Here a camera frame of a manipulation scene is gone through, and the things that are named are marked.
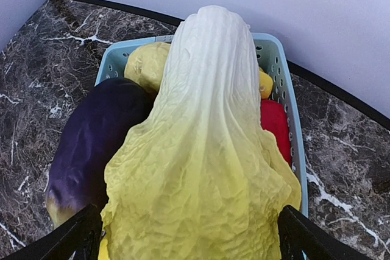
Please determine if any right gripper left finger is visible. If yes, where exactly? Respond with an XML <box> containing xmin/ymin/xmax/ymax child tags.
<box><xmin>3</xmin><ymin>205</ymin><xmax>102</xmax><ymax>260</ymax></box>

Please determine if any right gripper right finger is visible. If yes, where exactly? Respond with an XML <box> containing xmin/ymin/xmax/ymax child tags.
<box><xmin>277</xmin><ymin>205</ymin><xmax>370</xmax><ymax>260</ymax></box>

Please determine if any napa cabbage toy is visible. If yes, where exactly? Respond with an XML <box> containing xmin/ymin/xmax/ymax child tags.
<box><xmin>101</xmin><ymin>5</ymin><xmax>302</xmax><ymax>259</ymax></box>

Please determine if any yellow lemon toy front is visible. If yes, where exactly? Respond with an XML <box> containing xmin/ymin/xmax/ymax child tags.
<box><xmin>98</xmin><ymin>236</ymin><xmax>110</xmax><ymax>260</ymax></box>

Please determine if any purple eggplant toy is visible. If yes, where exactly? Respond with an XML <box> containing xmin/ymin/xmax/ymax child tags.
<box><xmin>45</xmin><ymin>78</ymin><xmax>153</xmax><ymax>228</ymax></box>

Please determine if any red pepper toy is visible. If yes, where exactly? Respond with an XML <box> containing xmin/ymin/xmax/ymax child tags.
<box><xmin>260</xmin><ymin>100</ymin><xmax>292</xmax><ymax>167</ymax></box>

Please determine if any light blue plastic basket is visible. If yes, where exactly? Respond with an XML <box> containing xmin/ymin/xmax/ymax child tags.
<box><xmin>95</xmin><ymin>33</ymin><xmax>308</xmax><ymax>217</ymax></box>

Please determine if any small yellow fruit toy right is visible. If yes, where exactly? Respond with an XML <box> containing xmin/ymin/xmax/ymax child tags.
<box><xmin>259</xmin><ymin>70</ymin><xmax>274</xmax><ymax>100</ymax></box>

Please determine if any yellow potato toy back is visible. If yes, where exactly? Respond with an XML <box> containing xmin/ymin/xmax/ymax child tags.
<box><xmin>124</xmin><ymin>42</ymin><xmax>171</xmax><ymax>99</ymax></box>

